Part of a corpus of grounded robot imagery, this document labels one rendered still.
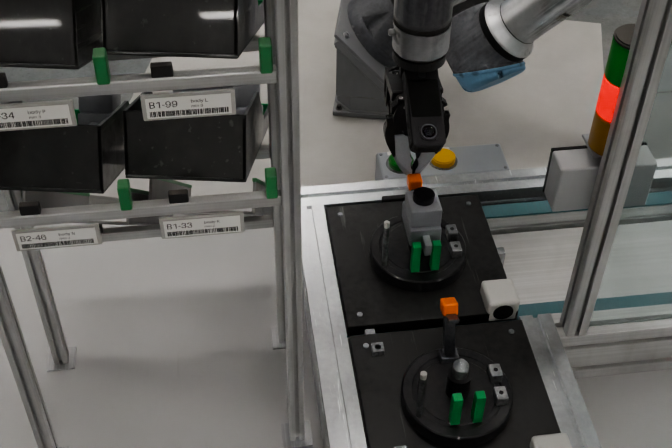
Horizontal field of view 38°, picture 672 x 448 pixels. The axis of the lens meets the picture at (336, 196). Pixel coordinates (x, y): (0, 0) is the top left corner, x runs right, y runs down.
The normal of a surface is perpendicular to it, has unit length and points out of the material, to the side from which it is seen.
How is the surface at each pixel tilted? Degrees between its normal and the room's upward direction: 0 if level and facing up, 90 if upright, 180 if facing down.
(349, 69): 90
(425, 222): 90
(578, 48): 0
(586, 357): 90
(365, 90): 90
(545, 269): 0
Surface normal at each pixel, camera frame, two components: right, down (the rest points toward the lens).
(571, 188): 0.13, 0.68
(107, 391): 0.01, -0.73
